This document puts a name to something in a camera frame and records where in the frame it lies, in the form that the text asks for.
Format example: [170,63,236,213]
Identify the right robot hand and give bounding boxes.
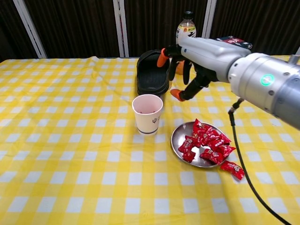
[157,37,249,102]

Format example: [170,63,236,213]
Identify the red candy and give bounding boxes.
[177,135,195,154]
[192,118,205,135]
[217,144,237,158]
[219,160,246,180]
[210,133,232,146]
[199,148,225,165]
[182,150,197,163]
[198,126,220,145]

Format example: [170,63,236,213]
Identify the white paper cup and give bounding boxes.
[131,93,164,136]

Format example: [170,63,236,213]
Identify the red black book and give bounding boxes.
[215,35,253,50]

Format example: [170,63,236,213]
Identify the orange drink plastic bottle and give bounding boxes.
[174,11,197,75]

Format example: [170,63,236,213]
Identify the black rubber slipper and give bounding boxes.
[136,49,171,96]

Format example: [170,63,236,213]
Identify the round metal plate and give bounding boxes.
[170,121,232,168]

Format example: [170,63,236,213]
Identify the yellow white checkered tablecloth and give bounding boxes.
[0,55,300,225]

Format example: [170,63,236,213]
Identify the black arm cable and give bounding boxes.
[228,98,291,225]

